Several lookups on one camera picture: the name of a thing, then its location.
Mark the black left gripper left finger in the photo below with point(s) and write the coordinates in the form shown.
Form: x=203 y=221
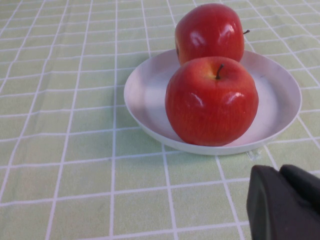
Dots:
x=272 y=212

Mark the deep red apple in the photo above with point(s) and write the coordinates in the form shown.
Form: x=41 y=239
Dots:
x=207 y=32

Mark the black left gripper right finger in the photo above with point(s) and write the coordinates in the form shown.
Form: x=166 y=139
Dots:
x=303 y=186

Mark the green checked tablecloth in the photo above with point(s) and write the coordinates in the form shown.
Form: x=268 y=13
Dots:
x=62 y=125

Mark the white round plate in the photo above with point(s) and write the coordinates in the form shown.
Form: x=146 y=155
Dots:
x=150 y=100

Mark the red apple with yellowish top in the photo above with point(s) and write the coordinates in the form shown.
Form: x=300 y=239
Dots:
x=210 y=112

